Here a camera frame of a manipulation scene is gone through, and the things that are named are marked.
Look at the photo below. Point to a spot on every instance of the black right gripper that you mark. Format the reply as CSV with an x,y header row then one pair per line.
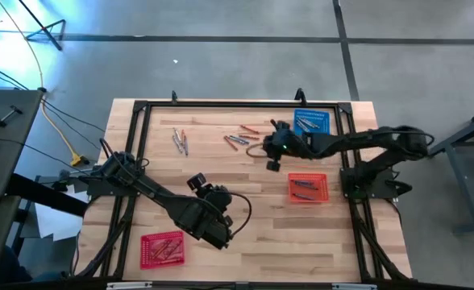
x,y
291,145

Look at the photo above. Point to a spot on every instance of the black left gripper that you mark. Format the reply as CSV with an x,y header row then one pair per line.
x,y
210,207

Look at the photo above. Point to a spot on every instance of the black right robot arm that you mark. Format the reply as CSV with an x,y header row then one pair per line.
x,y
362,143

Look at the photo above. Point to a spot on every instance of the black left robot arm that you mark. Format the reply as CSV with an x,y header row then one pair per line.
x,y
156,195

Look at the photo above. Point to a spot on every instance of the blue plastic basket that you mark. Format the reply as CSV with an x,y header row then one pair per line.
x,y
321,133

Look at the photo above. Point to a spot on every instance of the orange plastic basket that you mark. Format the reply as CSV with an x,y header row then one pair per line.
x,y
321,177

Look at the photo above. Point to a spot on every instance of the red plastic basket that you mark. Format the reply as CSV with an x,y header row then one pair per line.
x,y
148,262

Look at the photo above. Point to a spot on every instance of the black side clamp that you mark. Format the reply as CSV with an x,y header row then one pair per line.
x,y
59,183

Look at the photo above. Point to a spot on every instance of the white paper sheet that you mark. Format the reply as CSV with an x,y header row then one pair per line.
x,y
55,225

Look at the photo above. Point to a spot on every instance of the black desk beam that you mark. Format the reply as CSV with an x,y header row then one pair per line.
x,y
47,195

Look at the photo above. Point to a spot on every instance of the person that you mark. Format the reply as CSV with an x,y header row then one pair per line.
x,y
13,266

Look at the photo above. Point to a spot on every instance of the black floor stand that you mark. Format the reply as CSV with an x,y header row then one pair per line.
x,y
43,30

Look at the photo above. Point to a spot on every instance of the black frame clamp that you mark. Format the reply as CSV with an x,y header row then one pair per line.
x,y
174,96
300,96

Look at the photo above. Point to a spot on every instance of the black aluminium table frame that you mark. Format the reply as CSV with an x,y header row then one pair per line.
x,y
241,104

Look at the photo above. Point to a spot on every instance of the black corner bracket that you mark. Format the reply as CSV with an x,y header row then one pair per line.
x,y
139,106
345,107

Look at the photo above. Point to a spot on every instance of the silver bracket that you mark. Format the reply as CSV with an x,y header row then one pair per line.
x,y
354,287
129,285

